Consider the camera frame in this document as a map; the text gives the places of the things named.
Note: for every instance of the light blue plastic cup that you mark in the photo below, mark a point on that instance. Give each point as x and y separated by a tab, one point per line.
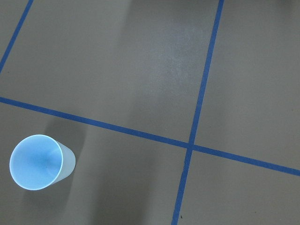
39	161

